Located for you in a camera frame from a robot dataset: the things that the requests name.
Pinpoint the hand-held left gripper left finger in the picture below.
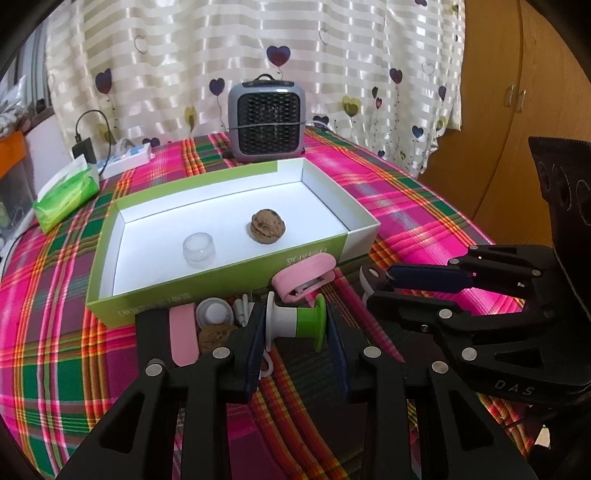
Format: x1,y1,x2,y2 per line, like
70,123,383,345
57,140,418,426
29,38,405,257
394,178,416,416
55,302,267,480

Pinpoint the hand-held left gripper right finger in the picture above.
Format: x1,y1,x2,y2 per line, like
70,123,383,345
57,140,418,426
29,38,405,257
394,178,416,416
325,305,539,480

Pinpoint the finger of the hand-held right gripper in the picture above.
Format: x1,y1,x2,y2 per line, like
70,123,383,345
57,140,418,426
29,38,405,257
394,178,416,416
387,244,561,308
366,286,563,392

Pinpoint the brown walnut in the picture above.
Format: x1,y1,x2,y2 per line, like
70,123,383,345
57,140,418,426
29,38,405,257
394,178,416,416
249,209,287,243
198,324,239,359

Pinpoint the green white plastic spool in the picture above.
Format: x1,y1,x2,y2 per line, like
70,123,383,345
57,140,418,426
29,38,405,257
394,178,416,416
264,291,328,355

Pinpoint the white suction knob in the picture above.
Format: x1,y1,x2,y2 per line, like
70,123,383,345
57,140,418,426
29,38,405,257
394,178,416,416
196,297,234,331

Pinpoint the small clear plastic jar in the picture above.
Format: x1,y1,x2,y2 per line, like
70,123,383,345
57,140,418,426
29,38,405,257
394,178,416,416
181,232,218,268

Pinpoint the green white cardboard box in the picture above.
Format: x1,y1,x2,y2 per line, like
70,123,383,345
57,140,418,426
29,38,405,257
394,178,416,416
85,157,382,329

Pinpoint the pink green plaid tablecloth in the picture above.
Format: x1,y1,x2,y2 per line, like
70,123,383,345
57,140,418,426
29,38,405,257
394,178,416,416
0,124,550,480

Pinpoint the wooden wardrobe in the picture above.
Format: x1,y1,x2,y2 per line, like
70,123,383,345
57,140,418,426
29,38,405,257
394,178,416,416
418,0,591,245

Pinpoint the grey portable heater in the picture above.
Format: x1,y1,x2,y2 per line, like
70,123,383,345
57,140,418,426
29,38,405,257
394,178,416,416
228,74,308,163

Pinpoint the white blue power strip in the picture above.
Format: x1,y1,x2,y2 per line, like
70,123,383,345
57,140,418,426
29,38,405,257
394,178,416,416
99,138,153,181

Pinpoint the green tissue pack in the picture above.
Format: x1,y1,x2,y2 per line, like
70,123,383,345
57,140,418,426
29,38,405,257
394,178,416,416
33,154,101,233

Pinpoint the black charger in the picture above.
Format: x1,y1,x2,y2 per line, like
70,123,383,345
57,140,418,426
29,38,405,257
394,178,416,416
70,141,98,164

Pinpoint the striped heart print curtain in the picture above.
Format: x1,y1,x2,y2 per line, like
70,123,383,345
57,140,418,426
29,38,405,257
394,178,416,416
44,0,467,178

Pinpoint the orange lidded clear bin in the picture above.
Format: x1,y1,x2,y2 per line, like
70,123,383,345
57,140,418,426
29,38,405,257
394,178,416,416
0,131,40,241

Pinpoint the pile of white gloves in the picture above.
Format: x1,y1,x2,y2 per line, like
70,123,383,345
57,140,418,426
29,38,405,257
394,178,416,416
0,75,27,138

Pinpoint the white heater cable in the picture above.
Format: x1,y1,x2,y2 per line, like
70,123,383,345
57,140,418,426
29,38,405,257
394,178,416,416
305,114,334,134

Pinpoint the black charger cable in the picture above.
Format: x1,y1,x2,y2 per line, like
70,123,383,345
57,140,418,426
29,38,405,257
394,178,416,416
74,109,117,172

